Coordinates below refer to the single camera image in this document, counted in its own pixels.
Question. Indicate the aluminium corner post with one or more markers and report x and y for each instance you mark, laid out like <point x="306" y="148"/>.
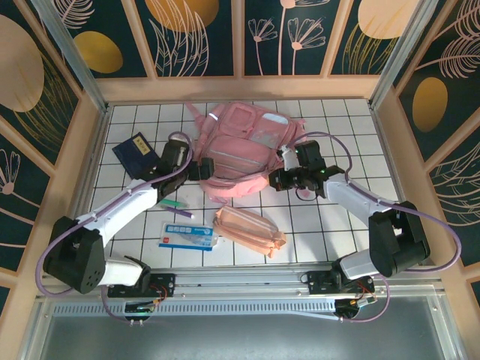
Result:
<point x="401" y="56"/>
<point x="72" y="56"/>

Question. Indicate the peach pink pencil case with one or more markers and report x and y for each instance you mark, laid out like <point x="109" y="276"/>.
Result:
<point x="243" y="228"/>

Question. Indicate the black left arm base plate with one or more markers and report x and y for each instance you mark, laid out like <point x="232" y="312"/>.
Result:
<point x="165" y="283"/>

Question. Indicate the blue white stationery packet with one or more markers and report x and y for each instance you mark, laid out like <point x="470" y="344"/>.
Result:
<point x="180" y="236"/>

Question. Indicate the grey metal sheet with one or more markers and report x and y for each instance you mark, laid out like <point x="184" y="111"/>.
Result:
<point x="240" y="337"/>

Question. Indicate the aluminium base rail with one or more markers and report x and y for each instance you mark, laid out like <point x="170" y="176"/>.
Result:
<point x="240" y="279"/>

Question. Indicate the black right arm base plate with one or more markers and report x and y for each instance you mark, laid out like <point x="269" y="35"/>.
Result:
<point x="317" y="283"/>

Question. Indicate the purple pen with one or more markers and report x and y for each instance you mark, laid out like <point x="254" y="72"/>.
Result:
<point x="183" y="213"/>

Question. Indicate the aluminium side rail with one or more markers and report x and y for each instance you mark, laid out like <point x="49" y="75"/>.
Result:
<point x="387" y="150"/>
<point x="89" y="168"/>

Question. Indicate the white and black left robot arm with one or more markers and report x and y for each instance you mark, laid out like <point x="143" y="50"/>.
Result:
<point x="123" y="202"/>

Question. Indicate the green pen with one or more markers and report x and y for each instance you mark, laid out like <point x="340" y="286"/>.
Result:
<point x="174" y="204"/>

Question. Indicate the navy blue book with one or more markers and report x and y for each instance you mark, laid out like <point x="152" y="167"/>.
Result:
<point x="135" y="153"/>

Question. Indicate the pink backpack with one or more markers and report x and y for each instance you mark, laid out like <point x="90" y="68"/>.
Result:
<point x="232" y="157"/>

